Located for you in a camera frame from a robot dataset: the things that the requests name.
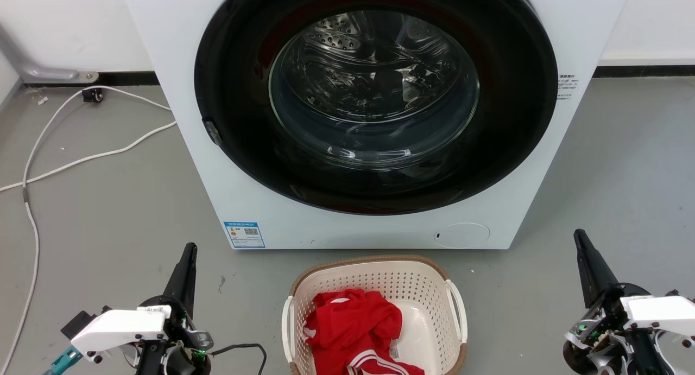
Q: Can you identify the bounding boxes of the long white looped cable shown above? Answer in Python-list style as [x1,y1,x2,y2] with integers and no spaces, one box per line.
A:
[0,86,173,375]

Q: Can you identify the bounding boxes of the white front-load washing machine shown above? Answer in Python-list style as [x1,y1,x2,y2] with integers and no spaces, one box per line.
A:
[120,0,635,251]

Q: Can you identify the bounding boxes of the teal plastic piece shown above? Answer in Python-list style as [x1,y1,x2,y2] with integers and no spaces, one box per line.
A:
[42,346,83,375]

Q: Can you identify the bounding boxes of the cream perforated laundry basket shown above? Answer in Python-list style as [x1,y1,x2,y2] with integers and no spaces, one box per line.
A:
[281,255,469,375]

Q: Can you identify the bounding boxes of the blue energy label sticker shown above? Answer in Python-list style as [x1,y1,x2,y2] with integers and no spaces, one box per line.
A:
[223,221,266,250]

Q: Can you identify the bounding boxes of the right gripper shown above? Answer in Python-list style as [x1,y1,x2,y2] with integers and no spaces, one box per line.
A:
[563,228,695,375]

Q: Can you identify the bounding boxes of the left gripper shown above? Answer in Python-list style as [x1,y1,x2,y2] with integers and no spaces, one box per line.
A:
[61,243,214,375]

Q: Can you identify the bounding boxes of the black round washer door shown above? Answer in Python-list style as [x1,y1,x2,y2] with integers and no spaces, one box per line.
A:
[194,0,559,216]

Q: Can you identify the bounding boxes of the grey wall pipe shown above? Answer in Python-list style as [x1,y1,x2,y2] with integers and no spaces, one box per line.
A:
[0,25,100,84]

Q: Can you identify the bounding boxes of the printed text label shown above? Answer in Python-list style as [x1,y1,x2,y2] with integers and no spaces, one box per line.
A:
[556,74,580,101]

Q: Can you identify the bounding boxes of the thin white power cable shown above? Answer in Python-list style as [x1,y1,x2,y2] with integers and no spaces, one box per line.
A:
[0,120,178,193]

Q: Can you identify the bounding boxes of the thin black left gripper cable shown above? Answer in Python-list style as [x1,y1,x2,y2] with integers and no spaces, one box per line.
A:
[210,343,268,375]

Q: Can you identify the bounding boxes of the red and white garment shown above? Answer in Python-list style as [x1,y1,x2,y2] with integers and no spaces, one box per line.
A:
[303,289,426,375]

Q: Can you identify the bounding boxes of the round white filter cover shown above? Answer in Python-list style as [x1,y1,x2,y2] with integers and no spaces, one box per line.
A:
[433,223,491,249]

